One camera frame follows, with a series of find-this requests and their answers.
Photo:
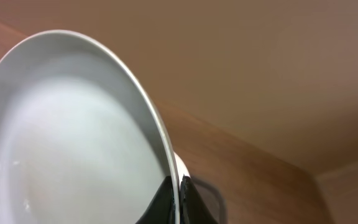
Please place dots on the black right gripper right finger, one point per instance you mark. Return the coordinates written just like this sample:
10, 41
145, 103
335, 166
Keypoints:
193, 210

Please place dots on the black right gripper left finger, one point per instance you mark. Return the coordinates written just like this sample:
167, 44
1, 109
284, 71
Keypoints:
160, 205

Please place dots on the white plate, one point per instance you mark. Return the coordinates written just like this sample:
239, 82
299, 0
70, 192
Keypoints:
182, 170

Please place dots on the pale blue rimmed plate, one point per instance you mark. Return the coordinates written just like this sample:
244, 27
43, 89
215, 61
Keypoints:
80, 139

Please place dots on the dark brown serving tray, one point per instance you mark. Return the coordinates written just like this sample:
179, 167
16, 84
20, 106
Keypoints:
212, 198

